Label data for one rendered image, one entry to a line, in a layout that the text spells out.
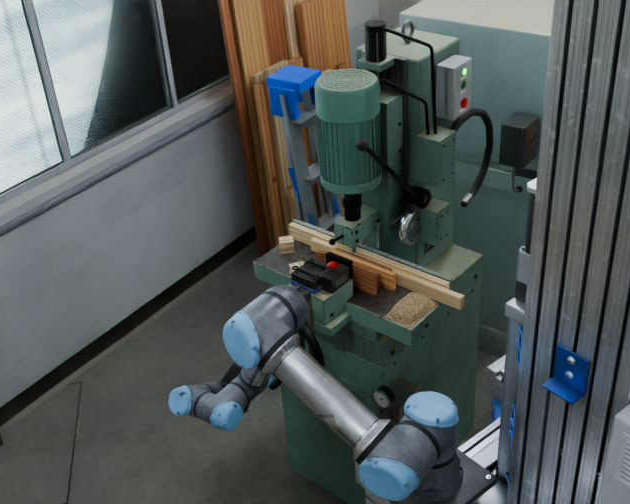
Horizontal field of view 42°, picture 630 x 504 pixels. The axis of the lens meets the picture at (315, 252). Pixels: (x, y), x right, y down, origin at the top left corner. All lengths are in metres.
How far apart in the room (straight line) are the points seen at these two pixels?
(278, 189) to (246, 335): 2.22
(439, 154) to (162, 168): 1.67
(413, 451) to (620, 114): 0.81
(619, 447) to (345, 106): 1.10
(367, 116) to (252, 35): 1.64
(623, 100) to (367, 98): 0.97
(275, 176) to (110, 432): 1.39
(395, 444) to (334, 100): 0.92
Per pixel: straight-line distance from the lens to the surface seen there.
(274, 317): 1.83
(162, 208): 3.81
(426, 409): 1.85
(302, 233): 2.67
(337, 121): 2.23
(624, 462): 1.68
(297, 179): 3.38
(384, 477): 1.78
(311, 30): 4.05
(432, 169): 2.44
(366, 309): 2.38
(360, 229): 2.45
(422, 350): 2.65
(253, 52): 3.82
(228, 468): 3.21
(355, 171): 2.29
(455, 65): 2.42
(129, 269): 3.77
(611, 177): 1.45
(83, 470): 3.35
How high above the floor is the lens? 2.33
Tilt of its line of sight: 33 degrees down
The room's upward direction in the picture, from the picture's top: 4 degrees counter-clockwise
